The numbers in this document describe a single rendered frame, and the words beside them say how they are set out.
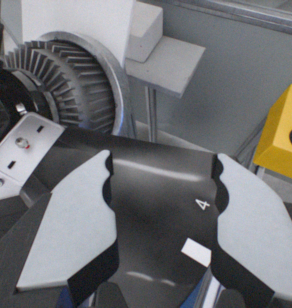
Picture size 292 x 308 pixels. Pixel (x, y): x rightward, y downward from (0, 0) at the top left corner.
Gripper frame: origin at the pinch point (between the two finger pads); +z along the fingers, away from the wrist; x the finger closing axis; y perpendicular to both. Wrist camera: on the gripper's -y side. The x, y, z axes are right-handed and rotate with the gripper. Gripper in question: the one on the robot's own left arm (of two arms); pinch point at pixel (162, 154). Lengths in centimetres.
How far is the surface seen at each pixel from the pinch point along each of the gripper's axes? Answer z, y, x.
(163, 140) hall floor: 134, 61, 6
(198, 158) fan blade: 10.1, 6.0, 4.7
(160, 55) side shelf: 74, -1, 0
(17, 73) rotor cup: 19.4, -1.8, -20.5
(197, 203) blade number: 6.7, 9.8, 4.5
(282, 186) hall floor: 105, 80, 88
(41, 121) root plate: 14.5, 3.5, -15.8
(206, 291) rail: 15.6, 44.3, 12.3
